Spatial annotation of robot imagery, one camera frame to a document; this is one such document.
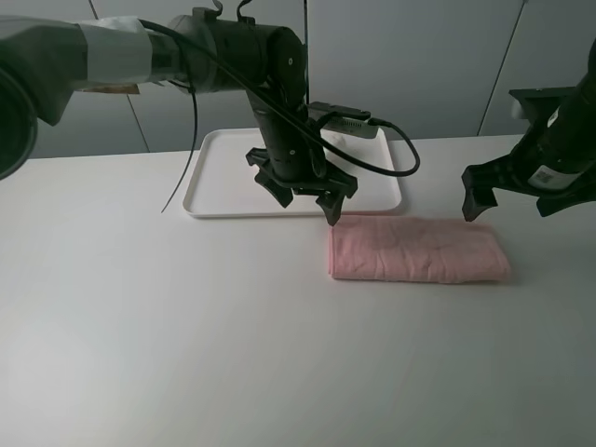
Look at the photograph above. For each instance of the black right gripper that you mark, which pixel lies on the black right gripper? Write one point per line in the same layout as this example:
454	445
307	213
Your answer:
558	181

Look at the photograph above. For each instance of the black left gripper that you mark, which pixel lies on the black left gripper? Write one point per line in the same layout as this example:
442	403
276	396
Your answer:
279	188

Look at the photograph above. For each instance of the pink towel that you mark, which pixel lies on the pink towel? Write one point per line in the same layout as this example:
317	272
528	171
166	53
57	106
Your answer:
410	249

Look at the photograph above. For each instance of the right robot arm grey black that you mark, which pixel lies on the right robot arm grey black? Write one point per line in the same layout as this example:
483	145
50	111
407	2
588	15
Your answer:
571	127

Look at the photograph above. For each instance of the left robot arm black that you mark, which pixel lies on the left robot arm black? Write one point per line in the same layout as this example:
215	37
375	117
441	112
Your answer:
44	62

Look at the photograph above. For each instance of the white rectangular plastic tray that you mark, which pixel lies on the white rectangular plastic tray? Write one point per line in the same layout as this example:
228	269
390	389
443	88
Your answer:
222	185

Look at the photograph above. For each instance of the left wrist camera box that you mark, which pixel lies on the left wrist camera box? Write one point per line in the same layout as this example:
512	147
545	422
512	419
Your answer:
342	119

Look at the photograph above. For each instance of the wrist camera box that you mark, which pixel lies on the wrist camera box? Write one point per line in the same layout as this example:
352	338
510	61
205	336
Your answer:
342	119
533	104

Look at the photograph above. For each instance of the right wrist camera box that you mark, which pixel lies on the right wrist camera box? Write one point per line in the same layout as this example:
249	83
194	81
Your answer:
533	104

